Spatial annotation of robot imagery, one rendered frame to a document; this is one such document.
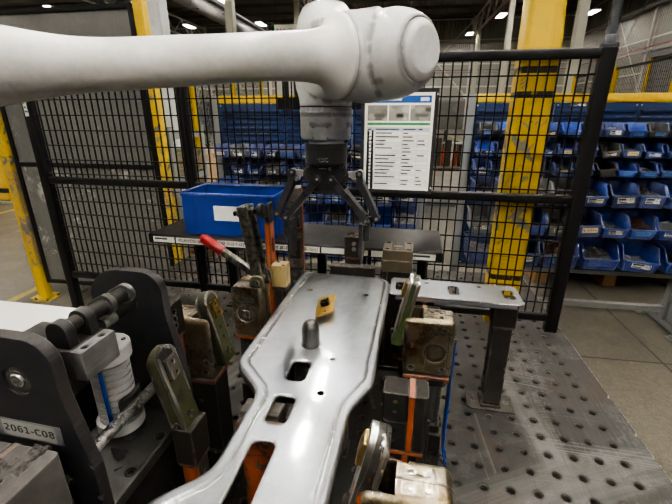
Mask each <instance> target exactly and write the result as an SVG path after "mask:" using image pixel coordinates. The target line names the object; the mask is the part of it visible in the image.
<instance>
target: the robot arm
mask: <svg viewBox="0 0 672 504"><path fill-rule="evenodd" d="M439 54H440V43H439V37H438V34H437V31H436V29H435V26H434V24H433V22H432V21H431V20H430V18H429V17H428V16H426V15H425V14H424V13H422V12H420V11H418V10H416V9H413V8H409V7H404V6H392V7H386V8H381V7H380V6H374V7H368V8H361V9H354V10H349V8H348V6H347V5H346V4H345V3H343V2H341V1H338V0H317V1H313V2H311V3H308V4H307V5H305V6H304V7H303V8H302V10H301V13H300V16H299V19H298V23H297V28H296V30H287V31H264V32H241V33H214V34H187V35H159V36H132V37H81V36H68V35H59V34H51V33H44V32H38V31H32V30H26V29H21V28H16V27H10V26H5V25H0V107H3V106H8V105H12V104H17V103H23V102H29V101H35V100H41V99H46V98H53V97H59V96H67V95H75V94H84V93H96V92H110V91H127V90H144V89H159V88H173V87H187V86H201V85H216V84H230V83H244V82H263V81H295V84H296V90H297V93H298V96H299V101H300V124H301V138H302V139H304V140H308V142H307V143H305V165H306V166H305V169H304V170H301V169H298V168H297V167H294V168H291V169H289V171H288V181H287V184H286V186H285V188H284V190H283V193H282V195H281V197H280V199H279V202H278V204H277V206H276V208H275V210H274V213H273V214H274V216H275V217H280V218H282V219H283V221H284V234H285V236H289V255H293V254H294V253H295V252H296V251H297V224H296V217H292V216H293V215H294V213H295V212H296V211H297V210H298V209H299V207H300V206H301V205H302V204H303V203H304V201H305V200H306V199H307V198H308V197H309V195H310V194H311V193H312V192H313V191H314V192H315V193H317V194H324V193H326V194H330V195H333V194H336V193H338V194H339V195H340V196H341V197H342V198H343V199H344V200H345V201H346V203H347V204H348V205H349V206H350V208H351V209H352V210H353V211H354V213H355V214H356V215H357V216H358V218H359V219H360V220H361V222H360V223H359V237H358V260H362V259H363V256H364V241H368V240H369V238H370V225H371V223H374V222H378V221H379V220H380V217H381V215H380V213H379V211H378V209H377V207H376V204H375V202H374V200H373V198H372V196H371V193H370V191H369V189H368V187H367V185H366V182H365V176H364V170H362V169H359V170H358V171H348V169H347V143H344V140H349V139H350V138H351V119H352V102H355V103H375V102H378V101H389V100H395V99H401V98H404V97H406V96H408V95H410V94H412V93H414V92H416V91H417V90H419V89H420V88H422V87H423V86H424V85H425V84H426V83H427V82H428V81H429V80H430V79H431V77H432V76H433V74H434V71H435V68H436V65H437V63H438V59H439ZM301 176H304V178H305V180H306V181H307V183H308V186H307V187H306V188H305V189H304V190H303V192H302V193H301V194H300V196H299V197H298V198H297V199H296V201H295V202H294V203H293V204H292V205H291V207H290V208H289V209H288V210H287V211H285V207H286V205H287V203H288V201H289V199H290V196H291V194H292V192H293V190H294V188H295V185H296V183H297V181H298V180H300V179H301ZM348 178H352V180H353V182H354V183H357V187H358V189H359V191H360V193H361V196H362V198H363V200H364V202H365V204H366V206H367V208H368V211H369V213H370V216H369V215H368V214H367V212H366V211H365V210H364V209H363V207H362V206H361V205H360V204H359V202H358V201H357V200H356V199H355V197H354V196H353V195H352V194H351V192H350V191H349V189H348V187H347V186H346V185H345V182H346V181H347V180H348Z"/></svg>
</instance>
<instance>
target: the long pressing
mask: <svg viewBox="0 0 672 504"><path fill-rule="evenodd" d="M389 289H390V283H389V282H388V281H386V280H384V279H381V278H376V277H363V276H350V275H338V274H325V273H314V272H305V273H304V274H302V275H301V276H300V277H299V279H298V280H297V282H296V283H295V284H294V286H293V287H292V288H291V290H290V291H289V292H288V294H287V295H286V296H285V298H284V299H283V301H282V302H281V303H280V305H279V306H278V307H277V309H276V310H275V311H274V313H273V314H272V316H271V317H270V318H269V320H268V321H267V322H266V324H265V325H264V326H263V328H262V329H261V330H260V332H259V333H258V335H257V336H256V337H255V339H254V340H253V341H252V343H251V344H250V345H249V347H248V348H247V350H246V351H245V352H244V354H243V355H242V356H241V358H240V360H239V372H240V375H241V376H242V378H243V379H244V380H245V382H246V383H247V385H248V386H249V388H250V389H251V390H252V392H253V393H254V395H255V396H254V399H253V401H252V403H251V404H250V406H249V408H248V410H247V411H246V413H245V415H244V416H243V418H242V420H241V422H240V423H239V425H238V427H237V428H236V430H235V432H234V434H233V435H232V437H231V439H230V440H229V442H228V444H227V446H226V447H225V449H224V451H223V452H222V454H221V456H220V458H219V459H218V461H217V462H216V463H215V465H214V466H213V467H212V468H211V469H210V470H208V471H207V472H206V473H204V474H203V475H201V476H200V477H198V478H196V479H194V480H192V481H190V482H188V483H186V484H183V485H181V486H179V487H177V488H175V489H173V490H171V491H169V492H167V493H165V494H162V495H160V496H158V497H157V498H155V499H153V500H152V501H151V502H149V503H148V504H222V503H223V501H224V499H225V497H226V495H227V493H228V491H229V489H230V487H231V486H232V484H233V482H234V480H235V478H236V476H237V474H238V472H239V470H240V468H241V466H242V464H243V462H244V460H245V458H246V456H247V454H248V452H249V450H250V448H251V446H252V445H253V444H254V443H256V442H264V443H270V444H272V445H274V447H275V448H274V451H273V453H272V456H271V458H270V460H269V463H268V465H267V467H266V469H265V472H264V474H263V476H262V479H261V481H260V483H259V486H258V488H257V490H256V493H255V495H254V497H253V499H252V502H251V504H329V500H330V496H331V492H332V488H333V483H334V479H335V475H336V471H337V466H338V462H339V458H340V454H341V449H342V445H343V441H344V436H345V432H346V428H347V424H348V419H349V416H350V414H351V412H352V410H353V409H354V408H355V407H356V406H357V405H358V404H359V403H360V401H361V400H362V399H363V398H364V397H365V396H366V395H367V394H368V393H369V392H370V390H371V389H372V387H373V385H374V380H375V374H376V368H377V363H378V357H379V351H380V345H381V339H382V333H383V328H384V322H385V316H386V310H387V304H388V298H389ZM308 290H312V291H308ZM332 294H335V295H336V298H335V305H334V312H332V313H330V314H326V315H323V316H319V317H316V316H315V313H316V309H317V305H318V300H319V298H322V297H325V296H329V295H332ZM365 294H366V295H368V296H364V295H365ZM307 319H314V320H316V321H317V323H318V325H319V329H320V345H319V347H317V348H314V349H307V348H304V347H303V346H302V326H303V323H304V322H305V320H307ZM331 358H334V359H335V360H334V361H330V359H331ZM298 362H299V363H307V364H309V365H310V368H309V371H308V373H307V375H306V377H305V379H304V380H303V381H291V380H287V379H286V377H287V375H288V373H289V371H290V369H291V367H292V365H293V364H294V363H298ZM320 391H321V392H323V393H324V394H323V395H318V394H317V393H318V392H320ZM278 397H288V398H293V399H294V400H295V403H294V405H293V407H292V410H291V412H290V414H289V417H288V419H287V421H286V422H285V423H284V424H281V425H277V424H270V423H267V422H265V418H266V416H267V415H268V413H269V411H270V409H271V407H272V405H273V403H274V401H275V399H276V398H278Z"/></svg>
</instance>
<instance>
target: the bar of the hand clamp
mask: <svg viewBox="0 0 672 504"><path fill-rule="evenodd" d="M256 214H257V216H258V217H259V218H265V216H266V214H267V210H266V207H265V205H264V204H263V203H260V204H258V205H257V207H256V208H254V204H253V203H250V204H249V203H246V204H243V205H241V206H239V207H237V208H236V211H233V216H237V217H238V218H239V223H240V227H241V231H242V236H243V240H244V244H245V248H246V253H247V257H248V261H249V266H250V270H251V274H252V276H253V275H259V276H261V277H262V278H263V274H265V275H266V278H265V280H264V285H265V284H269V283H270V277H269V273H268V268H267V264H266V259H265V254H264V250H263V245H262V241H261V236H260V231H259V227H258V222H257V217H256ZM263 279H264V278H263Z"/></svg>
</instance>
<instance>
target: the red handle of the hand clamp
mask: <svg viewBox="0 0 672 504"><path fill-rule="evenodd" d="M200 239H201V240H200V242H201V243H202V244H204V245H205V246H207V247H208V248H209V249H211V250H212V251H214V252H215V253H217V254H218V255H220V256H223V257H224V258H226V259H227V260H229V261H230V262H231V263H233V264H234V265H236V266H237V267H239V268H240V269H242V270H243V271H244V272H246V273H247V274H249V275H250V276H252V274H251V270H250V266H249V264H248V263H247V262H245V261H244V260H242V259H241V258H240V257H238V256H237V255H235V254H234V253H232V252H231V251H229V250H228V249H227V247H225V246H224V245H222V244H221V243H220V242H218V241H217V240H215V239H214V238H212V237H211V236H209V235H208V234H205V235H204V234H202V235H201V236H200Z"/></svg>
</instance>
